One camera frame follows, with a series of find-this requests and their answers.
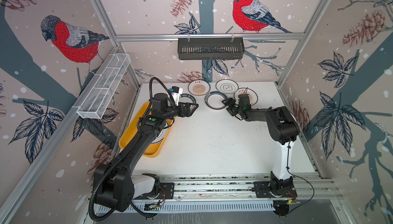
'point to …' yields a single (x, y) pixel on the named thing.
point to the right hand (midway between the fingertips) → (223, 105)
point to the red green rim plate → (213, 100)
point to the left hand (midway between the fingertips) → (192, 105)
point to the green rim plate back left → (187, 98)
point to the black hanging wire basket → (211, 49)
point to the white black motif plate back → (226, 86)
